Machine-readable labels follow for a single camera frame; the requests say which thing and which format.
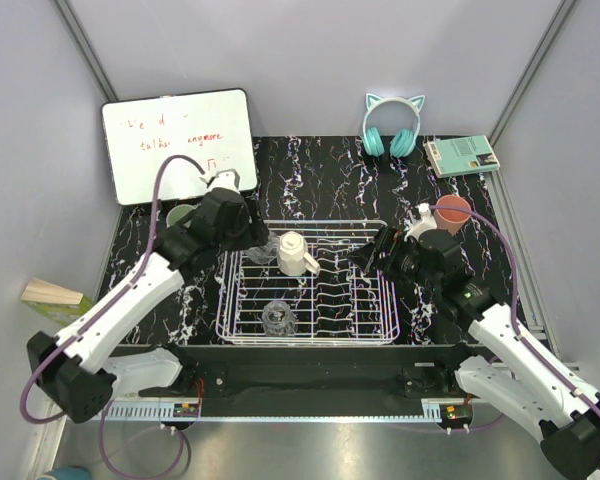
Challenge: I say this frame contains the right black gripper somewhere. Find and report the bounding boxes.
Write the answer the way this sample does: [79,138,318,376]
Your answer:
[346,225,441,293]

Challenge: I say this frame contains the clear glass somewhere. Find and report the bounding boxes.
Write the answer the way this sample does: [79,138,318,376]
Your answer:
[245,232,279,265]
[261,300,297,337]

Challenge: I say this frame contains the green plastic cup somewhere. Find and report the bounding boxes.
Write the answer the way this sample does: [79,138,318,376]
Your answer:
[166,204,196,229]

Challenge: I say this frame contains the pink plastic cup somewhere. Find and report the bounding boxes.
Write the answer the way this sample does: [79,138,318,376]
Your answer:
[433,195,471,235]

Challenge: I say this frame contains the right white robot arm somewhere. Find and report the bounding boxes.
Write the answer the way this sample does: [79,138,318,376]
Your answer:
[349,227,600,479]

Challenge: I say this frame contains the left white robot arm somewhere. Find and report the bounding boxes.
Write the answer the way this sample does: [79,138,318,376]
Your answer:
[26,187,268,423]

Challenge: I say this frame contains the white faceted mug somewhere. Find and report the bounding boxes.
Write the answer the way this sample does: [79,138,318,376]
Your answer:
[277,231,321,277]

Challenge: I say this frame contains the white dry-erase board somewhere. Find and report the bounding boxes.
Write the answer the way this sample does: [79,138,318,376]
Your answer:
[101,88,258,206]

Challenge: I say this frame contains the teal cat-ear headphones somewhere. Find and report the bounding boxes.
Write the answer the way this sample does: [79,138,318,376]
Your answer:
[362,92,426,158]

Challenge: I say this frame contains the teal paperback book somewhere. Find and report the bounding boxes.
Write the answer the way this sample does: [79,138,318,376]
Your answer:
[423,135,500,179]

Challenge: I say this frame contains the green box with wood top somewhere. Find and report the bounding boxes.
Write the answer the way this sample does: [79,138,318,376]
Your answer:
[20,278,94,326]

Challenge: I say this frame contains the blue round object at bottom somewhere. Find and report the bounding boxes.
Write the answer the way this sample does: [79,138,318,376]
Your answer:
[36,466,93,480]

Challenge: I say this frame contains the white wire dish rack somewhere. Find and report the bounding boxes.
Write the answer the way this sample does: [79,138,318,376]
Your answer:
[215,220,401,346]

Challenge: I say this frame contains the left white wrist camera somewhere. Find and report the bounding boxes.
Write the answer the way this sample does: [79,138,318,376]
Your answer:
[200,169,240,193]

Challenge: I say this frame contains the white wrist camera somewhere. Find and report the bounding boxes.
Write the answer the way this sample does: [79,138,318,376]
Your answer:
[200,169,240,193]
[404,203,437,241]

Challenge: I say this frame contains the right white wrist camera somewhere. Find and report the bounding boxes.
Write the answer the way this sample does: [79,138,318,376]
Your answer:
[404,203,437,241]

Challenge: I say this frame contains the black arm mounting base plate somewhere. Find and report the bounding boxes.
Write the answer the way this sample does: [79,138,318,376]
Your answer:
[114,344,521,421]

